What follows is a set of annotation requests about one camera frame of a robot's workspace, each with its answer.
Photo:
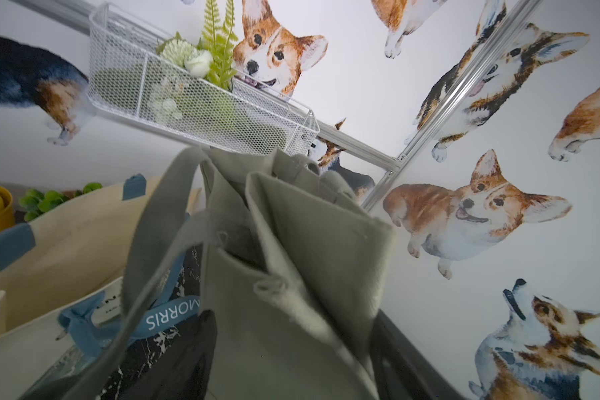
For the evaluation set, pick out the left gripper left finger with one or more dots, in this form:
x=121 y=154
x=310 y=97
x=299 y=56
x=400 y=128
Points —
x=173 y=366

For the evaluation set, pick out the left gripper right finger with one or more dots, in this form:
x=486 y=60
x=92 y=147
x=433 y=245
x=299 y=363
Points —
x=400 y=371

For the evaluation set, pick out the grey-green canvas bag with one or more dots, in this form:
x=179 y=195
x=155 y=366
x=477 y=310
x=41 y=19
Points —
x=292 y=268

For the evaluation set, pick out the cream bag with blue print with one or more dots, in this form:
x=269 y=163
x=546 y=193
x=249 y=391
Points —
x=60 y=291

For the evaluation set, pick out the small potted green plant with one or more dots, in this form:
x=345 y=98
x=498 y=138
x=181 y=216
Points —
x=36 y=203

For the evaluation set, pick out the fern and white flower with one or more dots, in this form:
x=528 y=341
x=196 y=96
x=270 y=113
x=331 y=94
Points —
x=211 y=58

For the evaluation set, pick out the white wire mesh basket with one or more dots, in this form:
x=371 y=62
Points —
x=130 y=80

